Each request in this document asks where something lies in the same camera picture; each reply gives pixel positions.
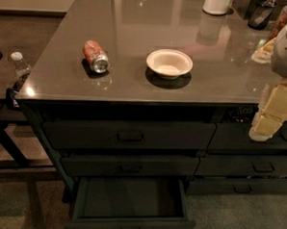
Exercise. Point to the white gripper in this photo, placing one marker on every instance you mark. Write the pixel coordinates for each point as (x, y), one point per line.
(272, 113)

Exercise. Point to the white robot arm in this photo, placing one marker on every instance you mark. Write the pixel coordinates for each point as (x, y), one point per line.
(276, 53)

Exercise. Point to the snack bag in shelf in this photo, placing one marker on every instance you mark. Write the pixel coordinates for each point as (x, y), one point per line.
(240, 114)

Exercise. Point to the jar of nuts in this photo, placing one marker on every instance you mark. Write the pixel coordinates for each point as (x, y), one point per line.
(279, 23)

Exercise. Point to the white paper bowl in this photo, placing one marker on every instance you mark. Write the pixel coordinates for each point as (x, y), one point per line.
(169, 63)

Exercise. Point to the black tool holder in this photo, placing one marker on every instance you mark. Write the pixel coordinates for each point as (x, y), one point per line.
(260, 17)

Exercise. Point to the white cylindrical container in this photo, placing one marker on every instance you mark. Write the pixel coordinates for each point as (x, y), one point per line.
(216, 7)

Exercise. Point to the orange soda can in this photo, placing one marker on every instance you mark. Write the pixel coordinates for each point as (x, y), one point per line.
(96, 56)

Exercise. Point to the clear plastic water bottle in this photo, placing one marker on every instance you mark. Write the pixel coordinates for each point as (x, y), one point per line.
(22, 69)

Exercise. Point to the black side table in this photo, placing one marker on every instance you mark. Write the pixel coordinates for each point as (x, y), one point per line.
(20, 150)

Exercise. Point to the dark cabinet frame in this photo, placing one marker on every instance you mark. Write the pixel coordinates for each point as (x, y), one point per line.
(45, 108)

